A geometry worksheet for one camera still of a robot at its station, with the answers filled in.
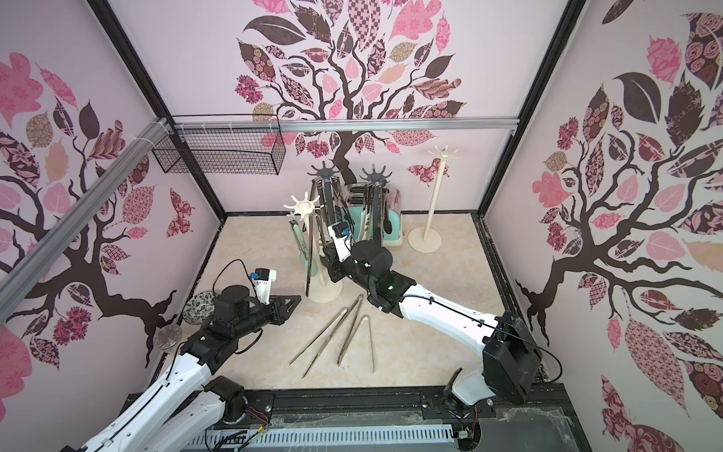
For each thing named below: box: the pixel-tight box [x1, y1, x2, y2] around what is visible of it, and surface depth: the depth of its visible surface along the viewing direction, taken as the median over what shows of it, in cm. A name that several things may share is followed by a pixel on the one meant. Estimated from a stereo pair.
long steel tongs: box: [288, 306, 349, 367], surface depth 89 cm
